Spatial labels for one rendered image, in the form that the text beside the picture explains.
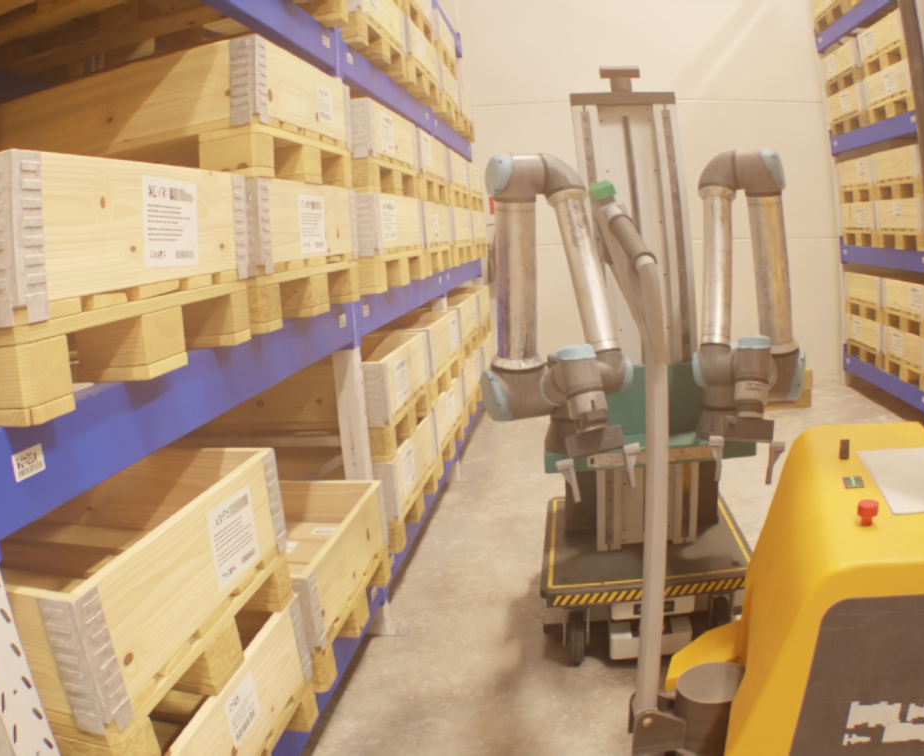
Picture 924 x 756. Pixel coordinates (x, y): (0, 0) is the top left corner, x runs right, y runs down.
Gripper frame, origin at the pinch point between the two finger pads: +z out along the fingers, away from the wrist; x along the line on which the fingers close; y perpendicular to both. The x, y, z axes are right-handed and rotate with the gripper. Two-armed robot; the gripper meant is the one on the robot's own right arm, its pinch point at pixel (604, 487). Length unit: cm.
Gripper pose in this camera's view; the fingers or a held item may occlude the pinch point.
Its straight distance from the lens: 189.8
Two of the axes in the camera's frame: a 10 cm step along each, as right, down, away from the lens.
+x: -9.8, 1.9, 0.0
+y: 0.6, 2.6, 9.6
